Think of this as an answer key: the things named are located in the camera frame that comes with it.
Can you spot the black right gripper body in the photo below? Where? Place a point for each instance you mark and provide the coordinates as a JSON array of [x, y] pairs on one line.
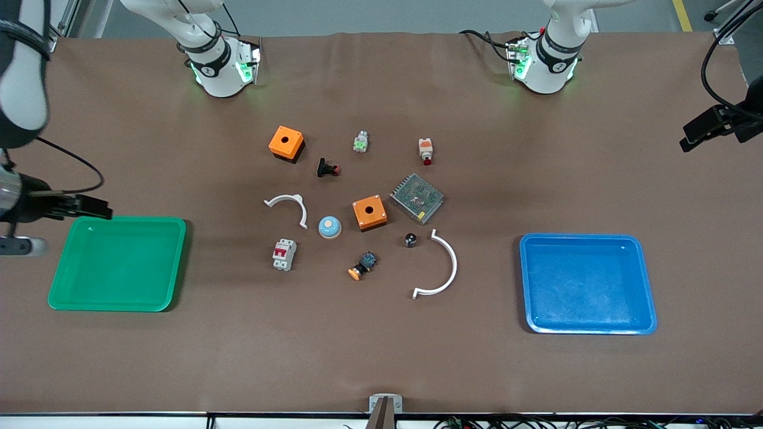
[[30, 205]]

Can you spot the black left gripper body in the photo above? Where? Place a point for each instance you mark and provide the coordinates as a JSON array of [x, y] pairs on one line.
[[747, 120]]

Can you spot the white circuit breaker red switch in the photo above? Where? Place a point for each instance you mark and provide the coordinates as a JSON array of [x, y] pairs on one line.
[[284, 255]]

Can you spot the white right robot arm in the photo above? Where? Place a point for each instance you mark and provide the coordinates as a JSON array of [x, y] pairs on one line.
[[220, 71]]

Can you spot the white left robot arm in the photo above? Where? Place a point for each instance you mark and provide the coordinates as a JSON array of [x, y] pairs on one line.
[[548, 71]]

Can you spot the green plastic tray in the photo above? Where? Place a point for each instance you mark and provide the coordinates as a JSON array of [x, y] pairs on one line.
[[119, 265]]

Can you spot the blue plastic tray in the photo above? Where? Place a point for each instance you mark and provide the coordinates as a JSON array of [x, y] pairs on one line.
[[587, 283]]

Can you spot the small white curved clamp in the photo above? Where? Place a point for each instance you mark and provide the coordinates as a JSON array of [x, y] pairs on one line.
[[292, 197]]

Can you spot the orange button box upper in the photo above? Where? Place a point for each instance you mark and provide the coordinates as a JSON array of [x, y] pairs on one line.
[[286, 143]]

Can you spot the black square push button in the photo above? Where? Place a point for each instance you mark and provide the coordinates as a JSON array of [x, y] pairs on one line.
[[325, 168]]

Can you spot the blue dome buzzer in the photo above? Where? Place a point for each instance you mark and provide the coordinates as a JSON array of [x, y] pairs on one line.
[[329, 227]]

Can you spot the yellow mushroom push button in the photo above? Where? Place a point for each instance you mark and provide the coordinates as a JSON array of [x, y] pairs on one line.
[[361, 266]]

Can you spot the white red indicator push button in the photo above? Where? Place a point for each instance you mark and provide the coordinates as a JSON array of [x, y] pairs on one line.
[[425, 149]]

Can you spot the orange button box black base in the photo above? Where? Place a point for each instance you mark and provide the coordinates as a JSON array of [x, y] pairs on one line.
[[369, 213]]

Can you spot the large white curved clamp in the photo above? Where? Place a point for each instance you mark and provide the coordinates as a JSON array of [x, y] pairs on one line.
[[453, 262]]

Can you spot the metal mesh power supply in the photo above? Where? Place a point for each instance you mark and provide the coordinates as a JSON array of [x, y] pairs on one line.
[[417, 198]]

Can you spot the brown table cover mat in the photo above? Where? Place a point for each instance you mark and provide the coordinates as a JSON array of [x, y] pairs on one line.
[[381, 345]]

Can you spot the aluminium frame profile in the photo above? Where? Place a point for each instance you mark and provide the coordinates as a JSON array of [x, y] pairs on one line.
[[67, 18], [730, 30]]

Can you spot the green and grey selector switch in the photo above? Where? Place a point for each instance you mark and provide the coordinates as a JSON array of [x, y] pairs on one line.
[[360, 142]]

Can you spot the grey metal bracket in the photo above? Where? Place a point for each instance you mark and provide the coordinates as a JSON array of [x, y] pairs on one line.
[[386, 397]]

